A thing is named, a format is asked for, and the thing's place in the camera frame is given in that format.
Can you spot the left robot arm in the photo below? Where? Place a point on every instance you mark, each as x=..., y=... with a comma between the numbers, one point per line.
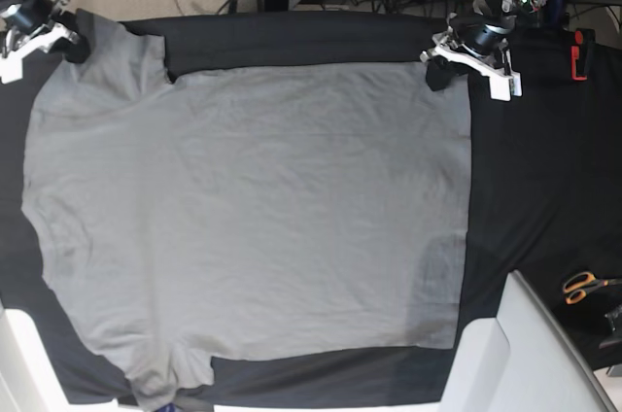
x=525, y=12

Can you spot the grey T-shirt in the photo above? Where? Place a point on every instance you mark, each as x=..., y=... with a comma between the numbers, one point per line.
x=250, y=214

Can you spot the white plastic container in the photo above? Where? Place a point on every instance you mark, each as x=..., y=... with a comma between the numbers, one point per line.
x=520, y=360
x=28, y=381

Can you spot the orange handled scissors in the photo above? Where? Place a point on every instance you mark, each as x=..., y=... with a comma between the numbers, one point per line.
x=581, y=284

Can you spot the white plastic container left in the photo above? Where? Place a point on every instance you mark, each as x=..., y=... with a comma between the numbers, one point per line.
x=28, y=381

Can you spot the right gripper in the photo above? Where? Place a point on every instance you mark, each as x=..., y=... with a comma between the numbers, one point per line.
x=42, y=26

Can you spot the white plastic container right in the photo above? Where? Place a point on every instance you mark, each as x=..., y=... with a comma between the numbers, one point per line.
x=520, y=360

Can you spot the red and black clamp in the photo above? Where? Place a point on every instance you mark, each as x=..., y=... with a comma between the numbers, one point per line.
x=582, y=53

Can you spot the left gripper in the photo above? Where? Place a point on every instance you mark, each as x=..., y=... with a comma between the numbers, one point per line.
x=478, y=43

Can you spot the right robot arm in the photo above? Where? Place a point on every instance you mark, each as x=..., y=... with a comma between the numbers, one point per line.
x=38, y=26

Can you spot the black table cloth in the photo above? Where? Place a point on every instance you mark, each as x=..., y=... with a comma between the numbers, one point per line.
x=546, y=200

